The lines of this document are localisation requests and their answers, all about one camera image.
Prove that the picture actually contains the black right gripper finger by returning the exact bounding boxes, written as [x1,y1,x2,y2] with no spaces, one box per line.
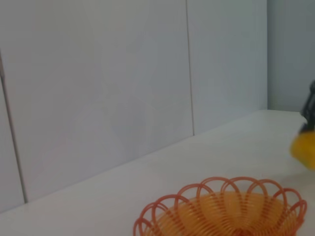
[299,80,315,135]

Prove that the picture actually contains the yellow banana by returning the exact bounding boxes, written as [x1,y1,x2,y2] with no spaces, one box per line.
[289,131,315,171]

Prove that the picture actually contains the orange wire basket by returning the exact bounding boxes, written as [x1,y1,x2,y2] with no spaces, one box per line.
[133,176,308,236]

